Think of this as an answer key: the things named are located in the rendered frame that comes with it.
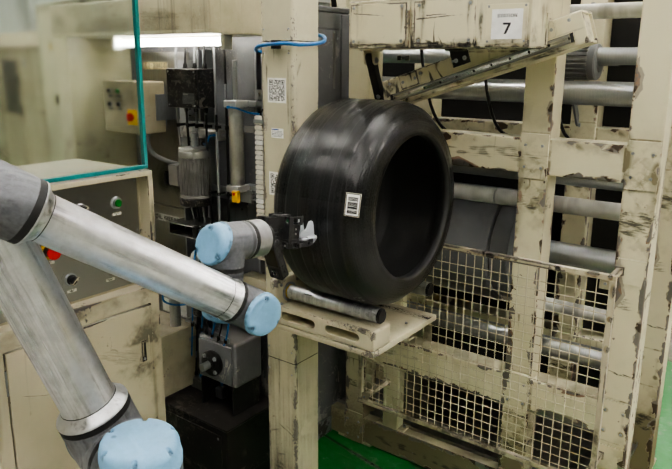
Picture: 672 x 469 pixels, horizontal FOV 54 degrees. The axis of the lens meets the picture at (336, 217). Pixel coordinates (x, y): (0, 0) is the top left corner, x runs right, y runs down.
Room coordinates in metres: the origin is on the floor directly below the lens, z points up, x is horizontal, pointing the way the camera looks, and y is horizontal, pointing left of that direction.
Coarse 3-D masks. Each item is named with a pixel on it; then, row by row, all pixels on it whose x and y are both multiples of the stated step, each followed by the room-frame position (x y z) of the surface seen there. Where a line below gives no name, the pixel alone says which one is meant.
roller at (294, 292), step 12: (288, 288) 1.93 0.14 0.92; (300, 288) 1.92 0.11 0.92; (300, 300) 1.90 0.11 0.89; (312, 300) 1.87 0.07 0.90; (324, 300) 1.84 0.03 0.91; (336, 300) 1.82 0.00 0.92; (348, 300) 1.81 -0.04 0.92; (348, 312) 1.79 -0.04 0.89; (360, 312) 1.76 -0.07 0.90; (372, 312) 1.74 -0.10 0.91; (384, 312) 1.75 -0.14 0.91
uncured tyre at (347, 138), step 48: (336, 144) 1.73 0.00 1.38; (384, 144) 1.73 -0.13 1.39; (432, 144) 1.96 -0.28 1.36; (288, 192) 1.75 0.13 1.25; (336, 192) 1.66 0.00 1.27; (384, 192) 2.22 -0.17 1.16; (432, 192) 2.13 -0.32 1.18; (336, 240) 1.65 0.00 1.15; (384, 240) 2.16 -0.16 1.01; (432, 240) 1.99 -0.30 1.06; (336, 288) 1.75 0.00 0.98; (384, 288) 1.74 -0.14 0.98
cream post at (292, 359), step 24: (264, 0) 2.08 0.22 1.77; (288, 0) 2.02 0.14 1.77; (312, 0) 2.09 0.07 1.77; (264, 24) 2.08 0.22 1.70; (288, 24) 2.02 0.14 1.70; (312, 24) 2.09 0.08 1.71; (264, 48) 2.08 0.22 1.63; (288, 48) 2.02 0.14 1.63; (312, 48) 2.09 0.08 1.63; (264, 72) 2.08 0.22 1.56; (288, 72) 2.02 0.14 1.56; (312, 72) 2.09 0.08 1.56; (264, 96) 2.08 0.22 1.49; (288, 96) 2.02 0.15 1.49; (312, 96) 2.09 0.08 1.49; (264, 120) 2.08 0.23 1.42; (288, 120) 2.02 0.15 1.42; (264, 144) 2.08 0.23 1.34; (288, 144) 2.02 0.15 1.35; (264, 168) 2.09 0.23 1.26; (288, 336) 2.03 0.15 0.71; (288, 360) 2.03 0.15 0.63; (312, 360) 2.08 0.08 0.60; (288, 384) 2.03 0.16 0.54; (312, 384) 2.08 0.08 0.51; (288, 408) 2.03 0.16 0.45; (312, 408) 2.08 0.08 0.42; (288, 432) 2.03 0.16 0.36; (312, 432) 2.08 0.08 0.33; (288, 456) 2.03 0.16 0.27; (312, 456) 2.08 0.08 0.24
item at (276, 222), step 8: (264, 216) 1.54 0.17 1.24; (272, 216) 1.56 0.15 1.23; (280, 216) 1.56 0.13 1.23; (288, 216) 1.62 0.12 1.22; (272, 224) 1.53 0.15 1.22; (280, 224) 1.55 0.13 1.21; (288, 224) 1.56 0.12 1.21; (296, 224) 1.58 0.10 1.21; (272, 232) 1.51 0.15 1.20; (280, 232) 1.56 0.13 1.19; (288, 232) 1.55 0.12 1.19; (296, 232) 1.59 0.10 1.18; (280, 240) 1.55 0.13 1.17; (288, 240) 1.55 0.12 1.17; (296, 240) 1.57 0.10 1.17; (288, 248) 1.56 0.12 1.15; (296, 248) 1.57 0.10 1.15
